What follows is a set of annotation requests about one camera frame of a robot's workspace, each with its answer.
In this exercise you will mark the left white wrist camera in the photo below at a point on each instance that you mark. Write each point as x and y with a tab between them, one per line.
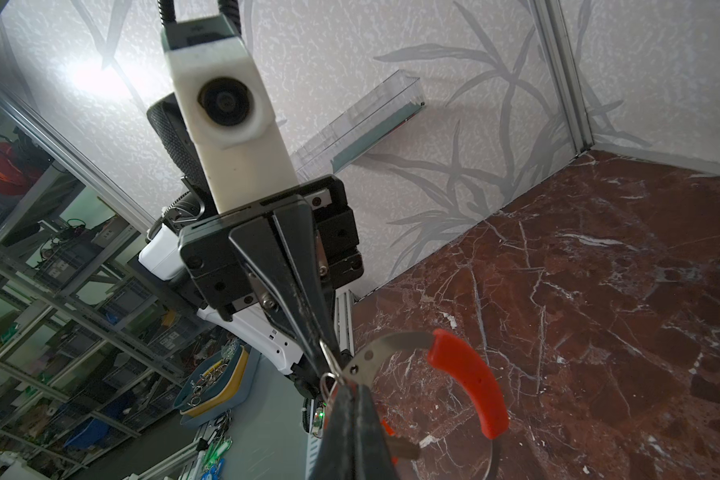
227	112

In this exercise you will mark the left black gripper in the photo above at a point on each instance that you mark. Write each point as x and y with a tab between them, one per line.
287	251

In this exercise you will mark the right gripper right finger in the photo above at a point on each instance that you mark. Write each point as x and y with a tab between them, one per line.
373	460

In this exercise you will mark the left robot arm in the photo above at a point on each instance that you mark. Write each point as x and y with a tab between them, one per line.
250	324

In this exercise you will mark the key with red tag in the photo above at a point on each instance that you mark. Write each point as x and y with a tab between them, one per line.
399	447

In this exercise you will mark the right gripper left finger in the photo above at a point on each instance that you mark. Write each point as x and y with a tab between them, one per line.
335	458

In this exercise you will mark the clear plastic wall shelf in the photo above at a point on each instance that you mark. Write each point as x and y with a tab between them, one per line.
376	115

